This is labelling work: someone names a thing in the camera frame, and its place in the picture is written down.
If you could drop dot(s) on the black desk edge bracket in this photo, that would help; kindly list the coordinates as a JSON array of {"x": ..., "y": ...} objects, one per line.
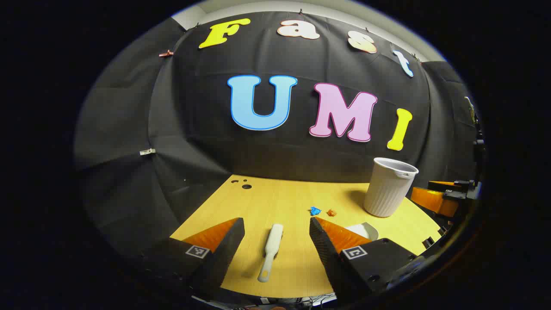
[{"x": 428, "y": 242}]

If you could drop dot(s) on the wooden desktop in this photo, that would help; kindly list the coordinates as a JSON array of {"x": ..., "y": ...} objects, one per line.
[{"x": 267, "y": 202}]

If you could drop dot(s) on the black backdrop cloth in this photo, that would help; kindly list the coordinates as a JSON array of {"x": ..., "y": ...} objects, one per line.
[{"x": 206, "y": 146}]

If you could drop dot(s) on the silver metal clip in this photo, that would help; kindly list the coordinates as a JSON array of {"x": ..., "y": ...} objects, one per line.
[
  {"x": 147, "y": 151},
  {"x": 470, "y": 110}
]

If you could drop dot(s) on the white dustpan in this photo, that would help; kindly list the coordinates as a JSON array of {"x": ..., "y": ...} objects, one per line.
[{"x": 366, "y": 230}]

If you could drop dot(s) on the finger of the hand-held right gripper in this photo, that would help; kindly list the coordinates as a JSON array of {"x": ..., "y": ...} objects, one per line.
[
  {"x": 443, "y": 185},
  {"x": 432, "y": 201}
]

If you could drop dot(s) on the blue paper trash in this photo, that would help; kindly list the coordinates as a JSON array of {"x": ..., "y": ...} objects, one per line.
[{"x": 315, "y": 211}]

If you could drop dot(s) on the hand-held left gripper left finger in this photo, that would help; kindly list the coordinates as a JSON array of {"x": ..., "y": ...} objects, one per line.
[{"x": 228, "y": 245}]

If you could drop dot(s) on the white ribbed garbage bin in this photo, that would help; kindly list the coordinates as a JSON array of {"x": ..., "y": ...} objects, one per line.
[{"x": 387, "y": 193}]

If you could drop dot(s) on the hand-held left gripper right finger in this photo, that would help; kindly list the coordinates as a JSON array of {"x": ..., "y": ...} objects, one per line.
[{"x": 325, "y": 254}]

